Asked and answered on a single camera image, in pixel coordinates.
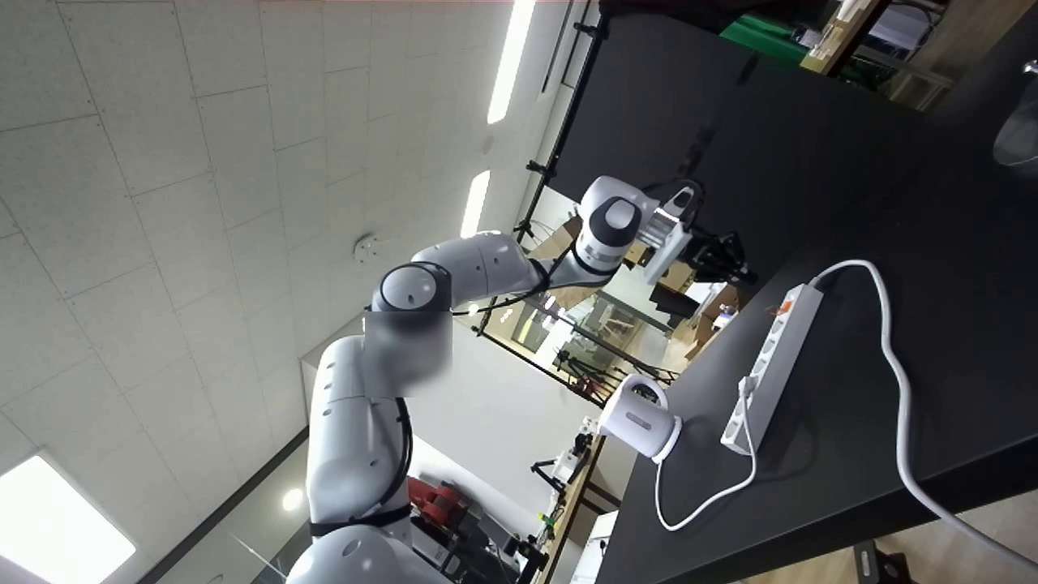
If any white rounded device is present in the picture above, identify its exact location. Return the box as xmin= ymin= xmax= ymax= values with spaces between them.
xmin=598 ymin=370 xmax=689 ymax=467

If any short ceiling light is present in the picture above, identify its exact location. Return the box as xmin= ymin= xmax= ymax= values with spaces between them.
xmin=459 ymin=168 xmax=496 ymax=242

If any white plug cable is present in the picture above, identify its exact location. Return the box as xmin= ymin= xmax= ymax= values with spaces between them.
xmin=650 ymin=373 xmax=763 ymax=536

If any red machine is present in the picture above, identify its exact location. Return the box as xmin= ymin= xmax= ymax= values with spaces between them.
xmin=406 ymin=476 xmax=470 ymax=536

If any green box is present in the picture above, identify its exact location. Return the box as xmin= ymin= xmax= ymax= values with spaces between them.
xmin=719 ymin=10 xmax=810 ymax=71

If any large square ceiling light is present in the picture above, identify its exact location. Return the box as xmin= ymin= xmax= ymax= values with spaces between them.
xmin=0 ymin=452 xmax=139 ymax=584

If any black tripod stand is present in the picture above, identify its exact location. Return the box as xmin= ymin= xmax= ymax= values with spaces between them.
xmin=512 ymin=0 xmax=603 ymax=246

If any yellow cardboard box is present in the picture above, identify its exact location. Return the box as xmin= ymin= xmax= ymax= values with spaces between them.
xmin=801 ymin=0 xmax=872 ymax=77

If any cluttered metal workbench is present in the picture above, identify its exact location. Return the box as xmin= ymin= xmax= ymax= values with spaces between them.
xmin=473 ymin=289 xmax=707 ymax=408

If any white power strip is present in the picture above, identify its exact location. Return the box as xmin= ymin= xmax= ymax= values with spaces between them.
xmin=716 ymin=282 xmax=828 ymax=458

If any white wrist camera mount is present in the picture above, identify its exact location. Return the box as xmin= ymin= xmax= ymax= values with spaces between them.
xmin=644 ymin=186 xmax=699 ymax=276

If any black backdrop panel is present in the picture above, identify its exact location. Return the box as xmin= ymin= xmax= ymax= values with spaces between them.
xmin=549 ymin=7 xmax=783 ymax=236

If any long ceiling light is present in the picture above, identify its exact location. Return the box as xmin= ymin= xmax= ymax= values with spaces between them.
xmin=485 ymin=0 xmax=541 ymax=125

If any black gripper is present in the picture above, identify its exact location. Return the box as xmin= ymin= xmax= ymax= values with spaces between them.
xmin=678 ymin=227 xmax=757 ymax=289

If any brown cardboard box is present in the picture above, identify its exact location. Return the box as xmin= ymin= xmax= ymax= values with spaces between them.
xmin=528 ymin=215 xmax=589 ymax=272

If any white power strip cord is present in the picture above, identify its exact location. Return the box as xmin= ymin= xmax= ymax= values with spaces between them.
xmin=809 ymin=257 xmax=1038 ymax=575

